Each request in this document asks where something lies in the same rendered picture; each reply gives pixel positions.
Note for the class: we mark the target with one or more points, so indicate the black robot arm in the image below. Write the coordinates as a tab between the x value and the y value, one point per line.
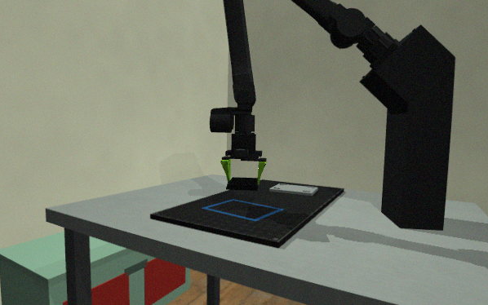
346	27

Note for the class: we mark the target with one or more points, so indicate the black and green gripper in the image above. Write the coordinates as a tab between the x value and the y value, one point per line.
252	156

